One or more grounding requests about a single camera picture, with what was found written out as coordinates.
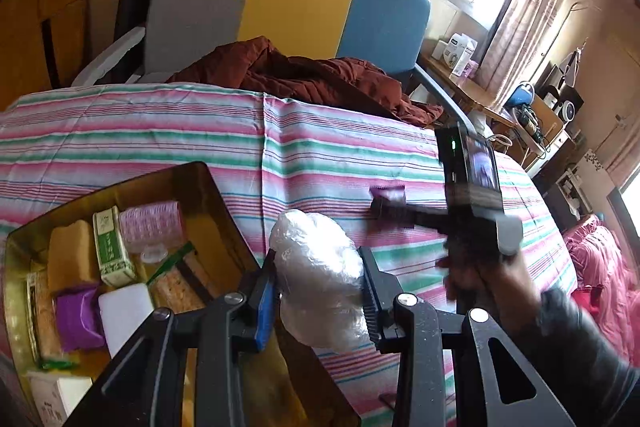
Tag person's right hand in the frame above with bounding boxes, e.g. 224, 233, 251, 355
435, 252, 543, 333

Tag white printed box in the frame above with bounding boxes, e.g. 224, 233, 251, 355
446, 34, 482, 78

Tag cracker packet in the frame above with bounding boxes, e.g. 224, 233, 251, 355
147, 242, 226, 313
25, 271, 81, 370

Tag white carton box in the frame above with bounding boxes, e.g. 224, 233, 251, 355
26, 369, 93, 427

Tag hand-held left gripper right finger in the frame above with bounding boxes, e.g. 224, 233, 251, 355
357, 247, 576, 427

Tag person's right forearm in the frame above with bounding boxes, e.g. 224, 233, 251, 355
515, 287, 640, 427

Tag green and white box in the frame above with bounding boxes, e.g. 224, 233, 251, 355
92, 205, 138, 288

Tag striped tablecloth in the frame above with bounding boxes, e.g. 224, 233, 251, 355
0, 82, 576, 427

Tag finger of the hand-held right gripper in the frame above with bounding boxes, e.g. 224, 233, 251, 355
372, 201, 451, 232

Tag red-brown jacket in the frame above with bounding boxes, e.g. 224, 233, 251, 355
167, 36, 445, 128

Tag pink blanket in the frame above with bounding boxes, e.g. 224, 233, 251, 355
562, 214, 640, 353

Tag pink hair roller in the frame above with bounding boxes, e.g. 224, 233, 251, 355
119, 201, 187, 255

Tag clear plastic cap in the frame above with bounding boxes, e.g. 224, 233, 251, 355
140, 243, 168, 263

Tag large yellow sponge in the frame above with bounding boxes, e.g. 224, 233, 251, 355
47, 219, 101, 293

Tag wooden side desk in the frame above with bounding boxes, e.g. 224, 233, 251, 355
420, 52, 566, 158

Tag golden metal tray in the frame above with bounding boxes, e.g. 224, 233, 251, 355
2, 161, 361, 427

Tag white plastic bag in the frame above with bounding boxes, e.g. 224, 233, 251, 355
269, 209, 371, 353

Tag black speaker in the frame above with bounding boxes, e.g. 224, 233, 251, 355
550, 87, 584, 124

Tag blue round appliance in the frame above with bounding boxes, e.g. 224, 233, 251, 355
505, 82, 536, 108

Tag wooden wardrobe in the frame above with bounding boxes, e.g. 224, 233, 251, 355
0, 0, 126, 112

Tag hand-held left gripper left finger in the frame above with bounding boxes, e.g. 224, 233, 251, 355
65, 249, 278, 427

